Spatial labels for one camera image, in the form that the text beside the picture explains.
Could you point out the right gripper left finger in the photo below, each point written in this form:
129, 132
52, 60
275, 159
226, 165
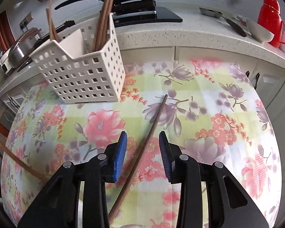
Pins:
57, 203

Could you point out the brown wooden chopstick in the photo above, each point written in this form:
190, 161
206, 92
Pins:
22, 164
100, 26
102, 36
114, 210
52, 26
50, 23

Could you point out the floral checked tablecloth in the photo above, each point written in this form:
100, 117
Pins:
212, 113

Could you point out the white cabinet door left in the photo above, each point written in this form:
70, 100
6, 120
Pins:
13, 102

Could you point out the beige perforated utensil caddy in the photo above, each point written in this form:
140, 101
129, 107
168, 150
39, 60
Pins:
76, 73

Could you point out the silver electric griddle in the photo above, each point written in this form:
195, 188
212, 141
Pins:
19, 52

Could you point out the white bowl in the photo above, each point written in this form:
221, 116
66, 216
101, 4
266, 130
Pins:
258, 32

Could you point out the red thermos jug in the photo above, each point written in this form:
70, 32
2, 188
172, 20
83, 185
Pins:
270, 18

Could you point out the black gas stove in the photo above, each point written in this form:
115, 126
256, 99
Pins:
142, 12

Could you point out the kitchen knife dark handle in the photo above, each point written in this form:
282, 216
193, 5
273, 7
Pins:
236, 28

